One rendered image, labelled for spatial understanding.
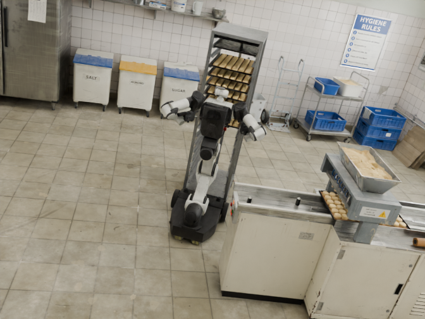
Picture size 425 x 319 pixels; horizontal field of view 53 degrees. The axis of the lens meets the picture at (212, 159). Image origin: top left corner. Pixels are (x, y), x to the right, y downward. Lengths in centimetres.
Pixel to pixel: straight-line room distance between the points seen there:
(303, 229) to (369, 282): 64
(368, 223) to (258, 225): 75
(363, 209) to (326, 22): 478
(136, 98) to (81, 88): 81
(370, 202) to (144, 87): 423
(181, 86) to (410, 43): 399
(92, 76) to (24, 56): 91
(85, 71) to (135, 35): 103
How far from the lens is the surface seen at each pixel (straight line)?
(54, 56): 617
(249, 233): 318
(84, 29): 696
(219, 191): 463
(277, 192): 337
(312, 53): 741
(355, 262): 331
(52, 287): 353
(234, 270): 339
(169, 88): 643
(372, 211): 306
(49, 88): 632
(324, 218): 323
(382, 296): 362
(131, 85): 641
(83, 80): 646
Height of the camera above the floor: 246
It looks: 26 degrees down
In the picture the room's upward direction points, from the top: 12 degrees clockwise
